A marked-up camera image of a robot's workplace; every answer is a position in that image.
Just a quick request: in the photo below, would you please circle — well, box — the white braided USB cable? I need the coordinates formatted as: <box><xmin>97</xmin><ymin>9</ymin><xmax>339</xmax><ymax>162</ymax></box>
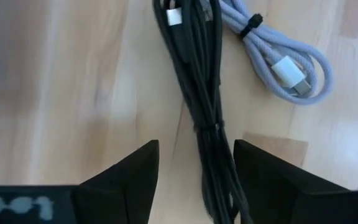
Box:
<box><xmin>218</xmin><ymin>0</ymin><xmax>336</xmax><ymax>106</ymax></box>

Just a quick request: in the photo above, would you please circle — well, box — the black cable bundle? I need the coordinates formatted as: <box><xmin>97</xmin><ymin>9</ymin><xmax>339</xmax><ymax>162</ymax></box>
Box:
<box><xmin>152</xmin><ymin>0</ymin><xmax>254</xmax><ymax>224</ymax></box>

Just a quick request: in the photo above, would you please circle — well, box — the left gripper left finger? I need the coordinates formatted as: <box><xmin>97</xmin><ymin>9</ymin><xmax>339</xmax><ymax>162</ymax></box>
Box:
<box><xmin>71</xmin><ymin>139</ymin><xmax>160</xmax><ymax>224</ymax></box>

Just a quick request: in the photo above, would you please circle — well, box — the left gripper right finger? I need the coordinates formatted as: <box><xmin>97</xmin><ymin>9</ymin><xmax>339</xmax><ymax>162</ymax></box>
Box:
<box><xmin>232</xmin><ymin>139</ymin><xmax>358</xmax><ymax>224</ymax></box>

